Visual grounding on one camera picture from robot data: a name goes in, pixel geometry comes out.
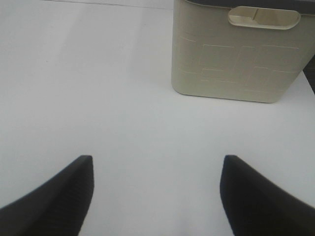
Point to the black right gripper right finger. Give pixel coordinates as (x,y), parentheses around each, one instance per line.
(255,206)

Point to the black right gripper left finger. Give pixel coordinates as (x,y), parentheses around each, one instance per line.
(56,208)

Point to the beige plastic bin grey rim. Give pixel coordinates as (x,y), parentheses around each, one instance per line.
(249,50)

